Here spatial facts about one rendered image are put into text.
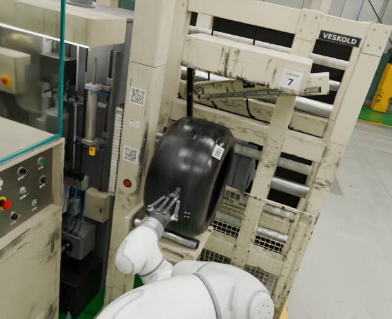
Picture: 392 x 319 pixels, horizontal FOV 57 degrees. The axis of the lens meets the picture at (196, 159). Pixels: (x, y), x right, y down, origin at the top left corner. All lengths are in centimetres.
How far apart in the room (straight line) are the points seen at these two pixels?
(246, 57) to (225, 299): 127
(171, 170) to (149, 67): 45
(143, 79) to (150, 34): 19
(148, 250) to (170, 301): 58
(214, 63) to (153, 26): 36
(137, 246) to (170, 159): 47
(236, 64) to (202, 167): 54
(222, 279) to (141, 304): 16
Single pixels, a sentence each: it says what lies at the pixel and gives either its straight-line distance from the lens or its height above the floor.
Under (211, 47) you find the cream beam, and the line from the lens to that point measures 179.
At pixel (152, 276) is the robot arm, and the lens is 126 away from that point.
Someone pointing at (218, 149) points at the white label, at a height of 140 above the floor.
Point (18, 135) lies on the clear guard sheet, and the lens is 159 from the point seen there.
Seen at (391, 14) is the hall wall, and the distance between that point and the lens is 1099.
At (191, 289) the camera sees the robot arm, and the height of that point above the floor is 152.
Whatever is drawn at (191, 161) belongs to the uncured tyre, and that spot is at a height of 135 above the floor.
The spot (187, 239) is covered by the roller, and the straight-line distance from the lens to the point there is 178.
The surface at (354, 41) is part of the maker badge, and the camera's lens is 203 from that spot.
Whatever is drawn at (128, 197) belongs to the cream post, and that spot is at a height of 98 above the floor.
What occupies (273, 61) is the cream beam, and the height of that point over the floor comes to 176.
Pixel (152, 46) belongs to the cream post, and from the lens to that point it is 161.
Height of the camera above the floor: 198
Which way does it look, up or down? 25 degrees down
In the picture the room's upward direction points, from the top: 12 degrees clockwise
